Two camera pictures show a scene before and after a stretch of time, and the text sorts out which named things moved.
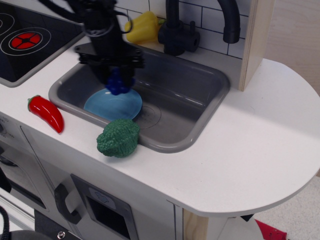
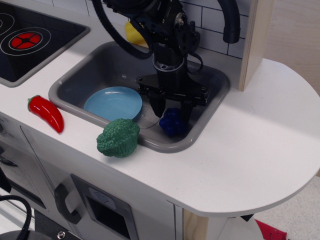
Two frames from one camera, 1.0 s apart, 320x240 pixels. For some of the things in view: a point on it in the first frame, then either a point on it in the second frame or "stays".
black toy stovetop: [28, 39] stays
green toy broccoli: [120, 138] stays
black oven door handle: [60, 194] stays
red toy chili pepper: [48, 111] stays
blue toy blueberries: [116, 84] to [173, 122]
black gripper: [106, 49] to [173, 81]
